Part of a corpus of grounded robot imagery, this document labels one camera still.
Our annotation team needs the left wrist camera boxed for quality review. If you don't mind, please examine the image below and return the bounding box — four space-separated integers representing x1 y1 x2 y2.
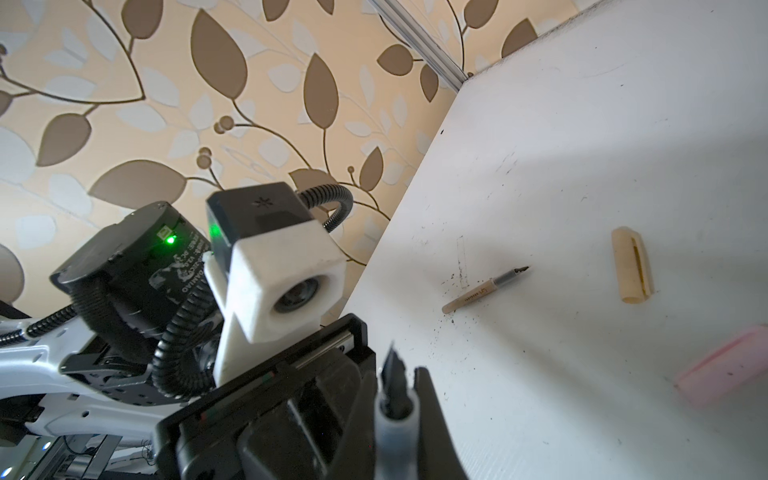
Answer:
204 182 354 387

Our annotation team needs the tan pen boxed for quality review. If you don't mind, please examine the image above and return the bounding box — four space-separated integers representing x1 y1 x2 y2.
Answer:
442 266 530 314

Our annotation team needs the tan pen cap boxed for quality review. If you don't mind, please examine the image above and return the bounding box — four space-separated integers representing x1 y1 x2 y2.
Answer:
611 227 654 304

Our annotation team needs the pink pen cap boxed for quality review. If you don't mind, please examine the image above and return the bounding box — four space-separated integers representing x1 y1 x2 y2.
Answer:
675 324 767 406

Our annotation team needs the pink pen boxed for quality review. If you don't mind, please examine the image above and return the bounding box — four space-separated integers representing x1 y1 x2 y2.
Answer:
373 346 420 479

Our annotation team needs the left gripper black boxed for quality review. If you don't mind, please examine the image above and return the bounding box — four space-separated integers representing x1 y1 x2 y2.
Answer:
153 314 468 480

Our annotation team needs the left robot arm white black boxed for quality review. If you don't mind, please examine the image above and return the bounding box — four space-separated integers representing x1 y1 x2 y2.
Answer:
1 182 466 479

